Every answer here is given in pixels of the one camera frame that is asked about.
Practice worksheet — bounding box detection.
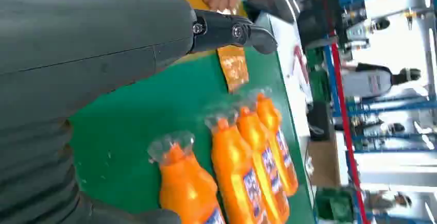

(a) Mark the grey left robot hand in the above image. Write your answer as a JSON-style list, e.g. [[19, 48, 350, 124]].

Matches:
[[0, 0, 278, 224]]

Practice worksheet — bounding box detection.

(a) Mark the orange drink bottle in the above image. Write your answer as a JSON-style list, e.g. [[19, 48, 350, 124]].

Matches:
[[205, 111, 274, 224], [250, 88, 299, 197], [237, 101, 291, 224], [147, 131, 226, 224]]

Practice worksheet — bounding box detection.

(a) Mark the black tablet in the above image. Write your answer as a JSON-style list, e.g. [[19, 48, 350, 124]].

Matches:
[[244, 0, 298, 24]]

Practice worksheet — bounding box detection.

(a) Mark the small yellow plastic sheet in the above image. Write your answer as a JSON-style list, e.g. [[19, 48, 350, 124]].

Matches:
[[216, 46, 250, 94]]

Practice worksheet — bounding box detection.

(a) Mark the white table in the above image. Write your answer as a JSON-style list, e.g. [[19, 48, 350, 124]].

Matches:
[[256, 11, 313, 182]]

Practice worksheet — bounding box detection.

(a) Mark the black boxy machine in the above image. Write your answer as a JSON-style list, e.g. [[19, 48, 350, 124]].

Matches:
[[296, 0, 344, 50]]

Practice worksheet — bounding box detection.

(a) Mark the red and white booklet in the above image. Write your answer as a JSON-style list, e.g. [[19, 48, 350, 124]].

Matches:
[[292, 45, 311, 85]]

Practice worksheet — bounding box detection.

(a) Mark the green table mat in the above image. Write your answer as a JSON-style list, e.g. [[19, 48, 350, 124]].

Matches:
[[68, 46, 316, 224]]

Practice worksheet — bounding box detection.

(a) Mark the black bag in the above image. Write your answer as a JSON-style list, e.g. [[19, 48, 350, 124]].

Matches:
[[306, 101, 332, 142]]

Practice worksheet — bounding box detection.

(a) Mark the cardboard box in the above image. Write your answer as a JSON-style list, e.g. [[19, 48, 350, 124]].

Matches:
[[307, 140, 342, 188]]

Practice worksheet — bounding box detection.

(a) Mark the green crate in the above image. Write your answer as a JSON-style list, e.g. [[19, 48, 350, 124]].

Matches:
[[315, 188, 356, 223]]

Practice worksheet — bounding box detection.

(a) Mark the red barrier rail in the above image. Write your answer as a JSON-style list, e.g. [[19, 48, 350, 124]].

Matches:
[[316, 0, 371, 224]]

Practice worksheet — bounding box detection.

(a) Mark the blue metal frame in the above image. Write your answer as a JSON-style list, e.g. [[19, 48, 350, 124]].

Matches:
[[322, 0, 437, 224]]

